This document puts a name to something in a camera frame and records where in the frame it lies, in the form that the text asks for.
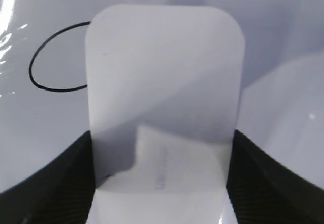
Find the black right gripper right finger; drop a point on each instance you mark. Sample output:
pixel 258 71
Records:
pixel 261 190

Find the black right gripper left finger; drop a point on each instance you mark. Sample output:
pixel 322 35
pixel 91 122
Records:
pixel 61 192

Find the white whiteboard eraser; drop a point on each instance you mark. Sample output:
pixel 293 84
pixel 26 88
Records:
pixel 163 85

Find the white framed whiteboard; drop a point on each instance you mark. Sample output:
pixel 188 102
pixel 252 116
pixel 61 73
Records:
pixel 44 104

